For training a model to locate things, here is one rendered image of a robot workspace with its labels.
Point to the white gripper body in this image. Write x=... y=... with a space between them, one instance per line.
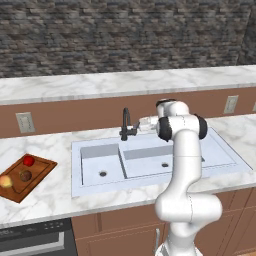
x=145 y=123

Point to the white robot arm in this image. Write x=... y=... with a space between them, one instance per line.
x=186 y=173

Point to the black sink faucet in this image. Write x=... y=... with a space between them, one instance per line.
x=126 y=125

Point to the white double sink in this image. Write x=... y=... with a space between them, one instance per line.
x=140 y=166

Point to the brown wooden cutting board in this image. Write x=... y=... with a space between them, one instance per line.
x=35 y=173

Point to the red apple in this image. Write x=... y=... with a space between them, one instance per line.
x=29 y=161

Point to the brown pear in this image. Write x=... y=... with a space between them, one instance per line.
x=25 y=175

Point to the yellow mango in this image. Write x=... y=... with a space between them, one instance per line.
x=5 y=181

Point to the brown drawer front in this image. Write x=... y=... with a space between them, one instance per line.
x=126 y=218

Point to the brown cupboard door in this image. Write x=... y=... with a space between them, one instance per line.
x=116 y=243
x=238 y=223

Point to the black dishwasher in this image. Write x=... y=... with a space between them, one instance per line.
x=36 y=240

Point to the grey wall outlet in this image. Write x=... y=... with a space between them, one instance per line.
x=231 y=104
x=25 y=122
x=254 y=106

